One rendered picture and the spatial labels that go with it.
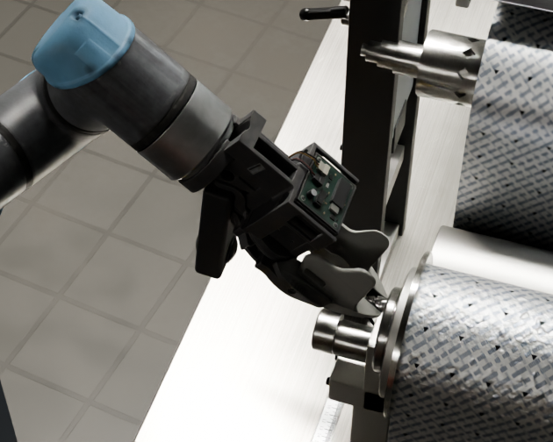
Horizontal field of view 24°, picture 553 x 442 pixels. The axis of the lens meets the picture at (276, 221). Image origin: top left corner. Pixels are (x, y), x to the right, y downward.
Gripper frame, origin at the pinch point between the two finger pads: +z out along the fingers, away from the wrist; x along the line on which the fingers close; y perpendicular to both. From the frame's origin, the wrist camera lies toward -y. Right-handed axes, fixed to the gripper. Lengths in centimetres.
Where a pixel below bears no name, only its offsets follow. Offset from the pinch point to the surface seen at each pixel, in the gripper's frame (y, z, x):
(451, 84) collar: 8.1, -3.8, 19.9
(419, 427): 1.3, 8.3, -8.3
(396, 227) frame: -29, 18, 38
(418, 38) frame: -5.3, -1.6, 39.2
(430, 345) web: 7.6, 2.6, -6.1
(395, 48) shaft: 4.6, -8.8, 22.7
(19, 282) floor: -155, 10, 79
